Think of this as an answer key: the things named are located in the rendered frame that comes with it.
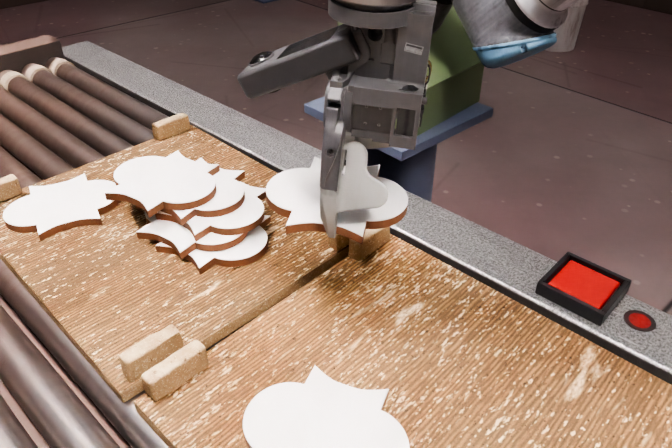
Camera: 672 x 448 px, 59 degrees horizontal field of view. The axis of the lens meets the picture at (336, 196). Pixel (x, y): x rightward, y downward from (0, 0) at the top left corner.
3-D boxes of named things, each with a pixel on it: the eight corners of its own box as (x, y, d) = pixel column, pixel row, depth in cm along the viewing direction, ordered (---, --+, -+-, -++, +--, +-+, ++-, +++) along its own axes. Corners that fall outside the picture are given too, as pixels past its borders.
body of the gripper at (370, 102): (413, 159, 51) (433, 20, 44) (315, 145, 52) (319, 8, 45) (420, 117, 57) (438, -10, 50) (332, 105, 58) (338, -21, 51)
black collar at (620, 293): (564, 261, 72) (567, 250, 71) (628, 291, 68) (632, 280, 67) (534, 293, 68) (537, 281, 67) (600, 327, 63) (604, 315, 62)
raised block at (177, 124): (185, 126, 98) (182, 111, 96) (191, 130, 97) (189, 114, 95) (152, 138, 94) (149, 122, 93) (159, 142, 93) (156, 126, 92)
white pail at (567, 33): (523, 45, 404) (533, -11, 383) (545, 35, 422) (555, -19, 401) (565, 56, 386) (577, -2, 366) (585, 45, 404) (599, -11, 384)
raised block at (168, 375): (199, 355, 57) (196, 335, 56) (211, 366, 56) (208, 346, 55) (143, 393, 54) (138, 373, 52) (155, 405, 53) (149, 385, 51)
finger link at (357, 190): (379, 253, 52) (394, 147, 50) (312, 242, 53) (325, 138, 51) (382, 244, 55) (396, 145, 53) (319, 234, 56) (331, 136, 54)
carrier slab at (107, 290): (192, 132, 99) (190, 123, 99) (377, 238, 75) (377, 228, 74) (-33, 220, 79) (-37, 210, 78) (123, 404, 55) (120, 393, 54)
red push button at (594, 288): (568, 267, 71) (570, 258, 71) (618, 291, 68) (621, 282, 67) (544, 292, 68) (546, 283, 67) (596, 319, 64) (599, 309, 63)
